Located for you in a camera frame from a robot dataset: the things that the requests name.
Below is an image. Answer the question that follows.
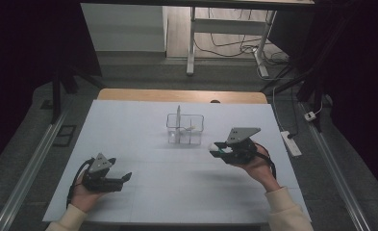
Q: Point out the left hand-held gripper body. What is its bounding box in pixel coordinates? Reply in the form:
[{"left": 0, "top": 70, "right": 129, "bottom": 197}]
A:
[{"left": 81, "top": 152, "right": 124, "bottom": 193}]

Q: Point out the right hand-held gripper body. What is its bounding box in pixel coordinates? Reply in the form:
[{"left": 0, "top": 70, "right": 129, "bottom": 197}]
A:
[{"left": 221, "top": 127, "right": 262, "bottom": 166}]

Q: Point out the clear plastic organizer box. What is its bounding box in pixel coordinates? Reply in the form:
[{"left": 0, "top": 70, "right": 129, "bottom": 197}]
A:
[{"left": 165, "top": 113, "right": 206, "bottom": 146}]

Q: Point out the silver pen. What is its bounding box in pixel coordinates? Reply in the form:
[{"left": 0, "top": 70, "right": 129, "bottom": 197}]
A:
[{"left": 175, "top": 105, "right": 182, "bottom": 143}]

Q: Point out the person's left hand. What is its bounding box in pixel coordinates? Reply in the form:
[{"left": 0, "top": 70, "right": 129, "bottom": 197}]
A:
[{"left": 70, "top": 179, "right": 109, "bottom": 214}]

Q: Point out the person's right hand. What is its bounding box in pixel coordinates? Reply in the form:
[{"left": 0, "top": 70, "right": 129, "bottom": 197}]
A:
[{"left": 233, "top": 143, "right": 282, "bottom": 193}]

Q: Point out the white table cover sheet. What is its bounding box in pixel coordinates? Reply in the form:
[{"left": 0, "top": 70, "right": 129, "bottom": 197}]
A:
[{"left": 41, "top": 99, "right": 313, "bottom": 225}]

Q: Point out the white power strip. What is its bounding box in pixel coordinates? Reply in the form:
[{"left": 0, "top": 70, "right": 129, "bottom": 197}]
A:
[{"left": 280, "top": 130, "right": 303, "bottom": 158}]

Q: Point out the wooden table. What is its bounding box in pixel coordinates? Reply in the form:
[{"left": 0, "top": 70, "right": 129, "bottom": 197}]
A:
[{"left": 97, "top": 88, "right": 268, "bottom": 105}]

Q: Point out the black stand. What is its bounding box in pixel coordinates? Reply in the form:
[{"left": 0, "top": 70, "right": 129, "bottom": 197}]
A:
[
  {"left": 260, "top": 15, "right": 354, "bottom": 133},
  {"left": 50, "top": 64, "right": 106, "bottom": 125}
]

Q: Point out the white-legged desk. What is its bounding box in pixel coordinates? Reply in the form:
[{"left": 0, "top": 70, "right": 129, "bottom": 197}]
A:
[{"left": 80, "top": 0, "right": 315, "bottom": 78}]

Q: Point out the white cabinet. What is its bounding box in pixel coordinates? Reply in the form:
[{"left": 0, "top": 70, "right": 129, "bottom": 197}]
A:
[{"left": 80, "top": 3, "right": 168, "bottom": 53}]

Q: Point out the dark curtain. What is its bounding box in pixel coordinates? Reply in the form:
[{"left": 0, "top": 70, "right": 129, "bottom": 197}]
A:
[{"left": 266, "top": 0, "right": 378, "bottom": 201}]

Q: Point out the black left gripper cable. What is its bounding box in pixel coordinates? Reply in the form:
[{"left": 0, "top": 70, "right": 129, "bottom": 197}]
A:
[{"left": 65, "top": 157, "right": 94, "bottom": 210}]

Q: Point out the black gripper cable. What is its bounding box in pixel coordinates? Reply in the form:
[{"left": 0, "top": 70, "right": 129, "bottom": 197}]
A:
[
  {"left": 65, "top": 157, "right": 94, "bottom": 210},
  {"left": 255, "top": 142, "right": 278, "bottom": 180}
]

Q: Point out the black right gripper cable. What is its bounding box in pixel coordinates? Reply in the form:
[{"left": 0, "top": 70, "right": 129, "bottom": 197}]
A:
[{"left": 255, "top": 142, "right": 278, "bottom": 180}]

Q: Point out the black floor frame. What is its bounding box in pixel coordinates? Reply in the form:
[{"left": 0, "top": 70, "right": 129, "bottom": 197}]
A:
[{"left": 52, "top": 124, "right": 78, "bottom": 148}]

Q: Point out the aluminium floor rail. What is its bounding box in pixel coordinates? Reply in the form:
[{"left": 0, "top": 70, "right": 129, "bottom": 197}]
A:
[
  {"left": 0, "top": 109, "right": 69, "bottom": 231},
  {"left": 300, "top": 102, "right": 372, "bottom": 231}
]

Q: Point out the tangle of floor cables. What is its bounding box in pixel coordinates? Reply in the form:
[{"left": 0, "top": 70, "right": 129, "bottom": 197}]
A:
[{"left": 194, "top": 8, "right": 290, "bottom": 65}]

